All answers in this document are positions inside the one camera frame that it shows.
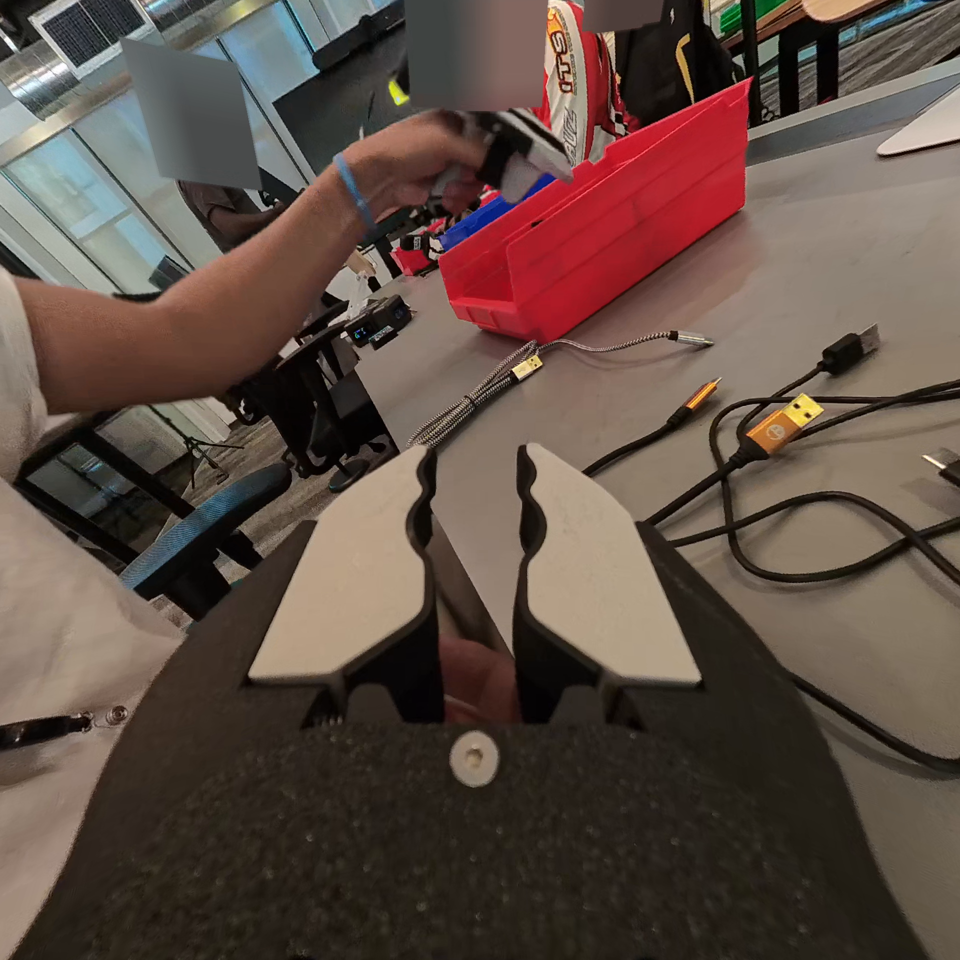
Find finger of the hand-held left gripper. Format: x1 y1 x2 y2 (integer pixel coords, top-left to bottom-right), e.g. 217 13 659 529
495 111 577 205

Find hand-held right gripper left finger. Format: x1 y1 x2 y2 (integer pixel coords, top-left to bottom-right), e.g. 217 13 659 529
247 446 444 725

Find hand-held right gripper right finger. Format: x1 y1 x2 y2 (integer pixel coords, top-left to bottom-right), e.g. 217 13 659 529
513 442 704 725

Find red plastic bin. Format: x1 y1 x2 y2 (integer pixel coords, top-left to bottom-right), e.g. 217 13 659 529
438 78 753 345

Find black usb cable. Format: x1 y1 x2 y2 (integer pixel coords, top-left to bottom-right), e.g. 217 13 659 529
663 322 960 775

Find person's left forearm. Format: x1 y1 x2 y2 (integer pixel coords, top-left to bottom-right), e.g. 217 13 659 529
15 161 369 417

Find blue plastic bin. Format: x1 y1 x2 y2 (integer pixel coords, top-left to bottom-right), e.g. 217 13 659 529
438 174 560 252

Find blue wristband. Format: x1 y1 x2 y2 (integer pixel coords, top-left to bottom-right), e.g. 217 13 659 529
332 152 378 243

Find black jacket yellow stripe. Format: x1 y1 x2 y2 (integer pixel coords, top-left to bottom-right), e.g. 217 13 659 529
615 0 747 130

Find black charger box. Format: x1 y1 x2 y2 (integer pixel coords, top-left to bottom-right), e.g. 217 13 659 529
343 294 414 350

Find person's white shirt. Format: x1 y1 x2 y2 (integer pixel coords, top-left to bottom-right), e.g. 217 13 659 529
0 270 189 935

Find white folding stand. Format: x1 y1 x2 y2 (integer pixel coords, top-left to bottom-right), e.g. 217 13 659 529
876 75 960 159

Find ceiling vent grille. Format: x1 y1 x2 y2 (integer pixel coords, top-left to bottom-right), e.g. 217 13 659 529
30 0 151 76

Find black-white braided cable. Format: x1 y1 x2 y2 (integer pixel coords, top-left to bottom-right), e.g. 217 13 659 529
405 328 715 451

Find black cable orange plugs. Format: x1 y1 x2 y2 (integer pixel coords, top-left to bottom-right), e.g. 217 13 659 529
581 377 826 526

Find round silver ventilation duct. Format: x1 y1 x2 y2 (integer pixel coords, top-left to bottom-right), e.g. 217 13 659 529
0 48 80 120

